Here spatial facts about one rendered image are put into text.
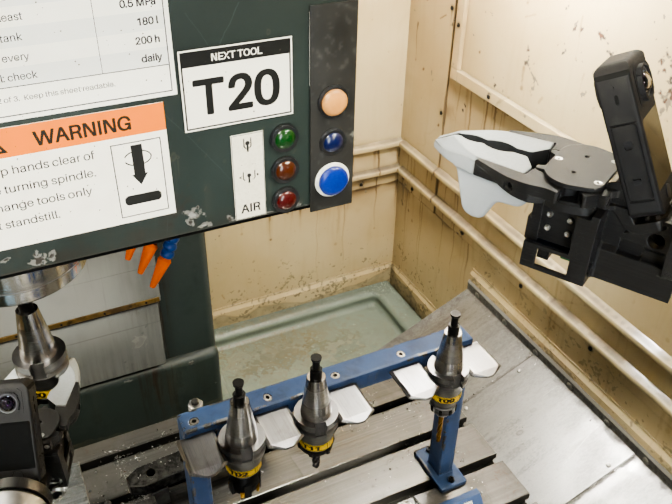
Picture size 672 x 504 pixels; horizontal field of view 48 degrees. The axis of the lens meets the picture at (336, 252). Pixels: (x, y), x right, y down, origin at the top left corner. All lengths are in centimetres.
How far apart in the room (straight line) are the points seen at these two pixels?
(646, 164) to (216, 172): 35
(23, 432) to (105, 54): 45
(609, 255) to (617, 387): 103
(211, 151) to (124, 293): 87
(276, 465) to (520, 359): 65
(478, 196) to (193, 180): 25
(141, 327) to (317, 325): 76
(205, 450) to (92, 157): 53
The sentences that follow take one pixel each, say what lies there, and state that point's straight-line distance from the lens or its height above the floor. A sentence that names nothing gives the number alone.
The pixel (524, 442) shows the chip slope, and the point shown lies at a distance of 168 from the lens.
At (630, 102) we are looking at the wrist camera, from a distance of 56.
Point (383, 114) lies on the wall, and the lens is 203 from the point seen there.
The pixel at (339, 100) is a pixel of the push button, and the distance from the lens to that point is 69.
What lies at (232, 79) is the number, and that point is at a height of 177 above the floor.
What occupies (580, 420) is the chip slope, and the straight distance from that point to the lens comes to 169.
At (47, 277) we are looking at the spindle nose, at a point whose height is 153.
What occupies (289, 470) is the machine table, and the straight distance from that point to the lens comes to 144.
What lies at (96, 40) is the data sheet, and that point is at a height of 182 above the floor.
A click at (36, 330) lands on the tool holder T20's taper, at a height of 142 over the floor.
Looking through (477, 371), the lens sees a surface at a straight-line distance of 118.
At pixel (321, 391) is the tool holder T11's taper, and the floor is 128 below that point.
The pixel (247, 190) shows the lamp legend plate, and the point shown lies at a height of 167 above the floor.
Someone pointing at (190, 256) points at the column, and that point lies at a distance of 156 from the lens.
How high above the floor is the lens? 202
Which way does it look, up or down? 35 degrees down
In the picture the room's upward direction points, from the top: 1 degrees clockwise
